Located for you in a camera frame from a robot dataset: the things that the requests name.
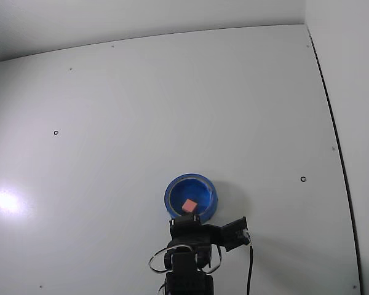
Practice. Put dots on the orange cube block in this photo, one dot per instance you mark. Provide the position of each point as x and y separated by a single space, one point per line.
189 205

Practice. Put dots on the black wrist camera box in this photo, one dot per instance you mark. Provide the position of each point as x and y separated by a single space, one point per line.
233 233

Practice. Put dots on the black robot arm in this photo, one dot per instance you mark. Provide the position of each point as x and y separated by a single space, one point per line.
187 276

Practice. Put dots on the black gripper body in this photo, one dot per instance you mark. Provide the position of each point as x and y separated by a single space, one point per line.
185 225

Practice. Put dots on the blue tape roll bin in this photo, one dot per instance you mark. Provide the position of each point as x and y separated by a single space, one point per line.
172 212

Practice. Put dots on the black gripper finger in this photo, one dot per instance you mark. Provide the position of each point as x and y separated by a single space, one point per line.
186 220

